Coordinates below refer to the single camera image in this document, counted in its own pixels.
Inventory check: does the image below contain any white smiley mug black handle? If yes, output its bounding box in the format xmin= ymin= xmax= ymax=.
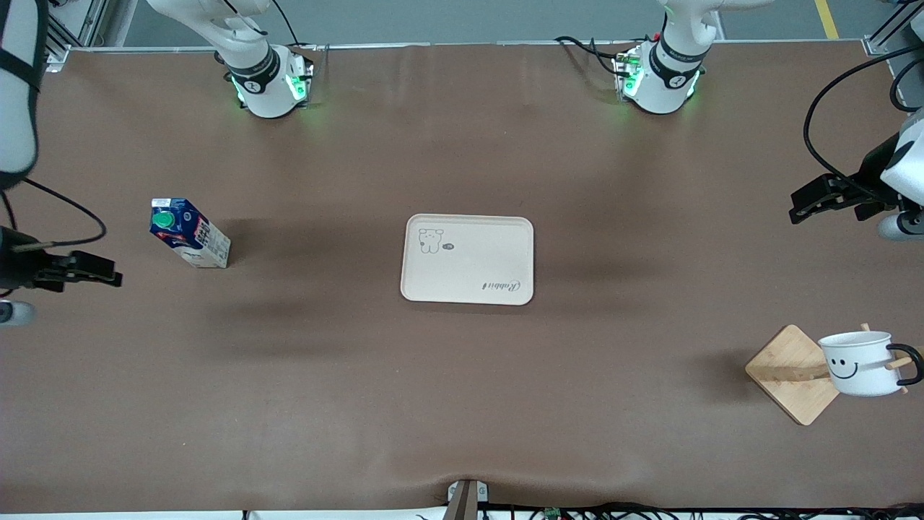
xmin=818 ymin=330 xmax=924 ymax=397

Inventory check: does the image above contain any wooden mug rack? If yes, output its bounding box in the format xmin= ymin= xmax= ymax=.
xmin=744 ymin=323 xmax=924 ymax=427

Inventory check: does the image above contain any brown table mat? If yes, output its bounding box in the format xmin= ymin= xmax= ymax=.
xmin=0 ymin=42 xmax=924 ymax=515

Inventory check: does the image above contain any cream rabbit print tray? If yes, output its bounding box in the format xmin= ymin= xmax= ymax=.
xmin=400 ymin=214 xmax=536 ymax=306

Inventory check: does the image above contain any black camera cable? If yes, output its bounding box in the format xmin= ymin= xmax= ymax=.
xmin=0 ymin=177 xmax=108 ymax=252
xmin=803 ymin=45 xmax=924 ymax=199

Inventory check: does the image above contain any aluminium frame profile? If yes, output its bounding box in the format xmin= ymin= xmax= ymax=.
xmin=861 ymin=0 xmax=924 ymax=59
xmin=43 ymin=0 xmax=116 ymax=74

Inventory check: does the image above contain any black base cable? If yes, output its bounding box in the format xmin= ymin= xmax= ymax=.
xmin=554 ymin=35 xmax=632 ymax=77
xmin=271 ymin=0 xmax=331 ymax=80

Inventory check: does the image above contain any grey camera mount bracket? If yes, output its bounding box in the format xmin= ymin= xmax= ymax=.
xmin=443 ymin=478 xmax=490 ymax=520

